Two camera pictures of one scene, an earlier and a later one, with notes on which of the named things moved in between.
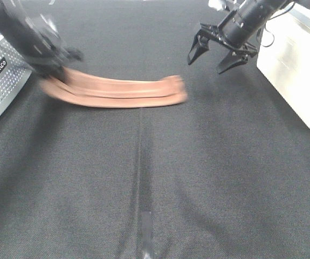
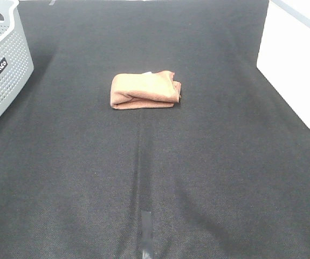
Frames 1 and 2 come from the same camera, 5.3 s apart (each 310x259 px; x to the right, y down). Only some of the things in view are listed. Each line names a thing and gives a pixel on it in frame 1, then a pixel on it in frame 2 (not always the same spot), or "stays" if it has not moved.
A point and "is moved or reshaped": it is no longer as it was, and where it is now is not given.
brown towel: [76, 87] is moved or reshaped
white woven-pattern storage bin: [292, 53] stays
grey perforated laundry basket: [5, 72] stays
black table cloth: [232, 171] stays
